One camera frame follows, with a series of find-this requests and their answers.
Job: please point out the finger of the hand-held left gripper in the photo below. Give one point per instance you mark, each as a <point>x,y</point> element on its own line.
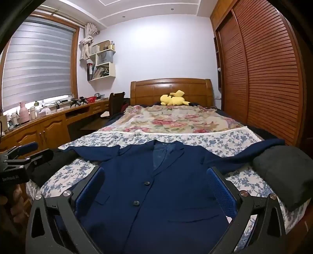
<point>41,157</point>
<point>27,147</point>

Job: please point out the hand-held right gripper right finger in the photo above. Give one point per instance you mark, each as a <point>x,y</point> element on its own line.
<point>221,190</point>

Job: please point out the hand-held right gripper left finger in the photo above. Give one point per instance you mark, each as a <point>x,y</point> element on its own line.
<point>89,190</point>

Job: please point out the navy blue suit jacket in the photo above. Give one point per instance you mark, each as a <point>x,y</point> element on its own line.
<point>151,207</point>

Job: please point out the black garment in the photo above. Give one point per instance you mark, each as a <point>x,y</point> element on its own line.
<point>49,171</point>

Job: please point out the pink bottle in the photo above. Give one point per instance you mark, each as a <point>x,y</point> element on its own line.
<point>24,113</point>

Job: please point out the wooden desk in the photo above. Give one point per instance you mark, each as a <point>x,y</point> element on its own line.
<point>53,124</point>

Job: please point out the blue floral bed sheet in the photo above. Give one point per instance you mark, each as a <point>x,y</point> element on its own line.
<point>207,141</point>

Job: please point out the dark grey folded garment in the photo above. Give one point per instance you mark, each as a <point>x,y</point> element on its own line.
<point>281,171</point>

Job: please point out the red basket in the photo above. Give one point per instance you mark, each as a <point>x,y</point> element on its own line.
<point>90,99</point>

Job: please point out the grey striped window blind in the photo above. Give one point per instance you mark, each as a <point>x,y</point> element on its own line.
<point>36,63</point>

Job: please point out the pink floral blanket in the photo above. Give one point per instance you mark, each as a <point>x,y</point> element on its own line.
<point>171,119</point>

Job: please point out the dark wooden chair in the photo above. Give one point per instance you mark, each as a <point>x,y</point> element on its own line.
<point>115,102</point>

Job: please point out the black binder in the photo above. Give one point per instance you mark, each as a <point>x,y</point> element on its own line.
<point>89,72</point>

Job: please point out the yellow plush toy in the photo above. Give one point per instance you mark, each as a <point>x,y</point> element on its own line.
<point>173,100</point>

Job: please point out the stack of books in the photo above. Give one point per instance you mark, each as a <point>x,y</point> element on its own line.
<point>101,72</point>

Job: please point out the wooden bed headboard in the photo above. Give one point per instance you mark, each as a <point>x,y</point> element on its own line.
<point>146,92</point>

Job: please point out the tied beige curtain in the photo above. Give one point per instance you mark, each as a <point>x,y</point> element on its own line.
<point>86,44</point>

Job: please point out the wooden slatted wardrobe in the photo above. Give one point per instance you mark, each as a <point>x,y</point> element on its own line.
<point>264,73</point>

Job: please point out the wooden window frame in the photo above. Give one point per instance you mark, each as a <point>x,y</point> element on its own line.
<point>76,61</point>

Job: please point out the white wall shelf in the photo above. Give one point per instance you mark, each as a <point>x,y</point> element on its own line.
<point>112,70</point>

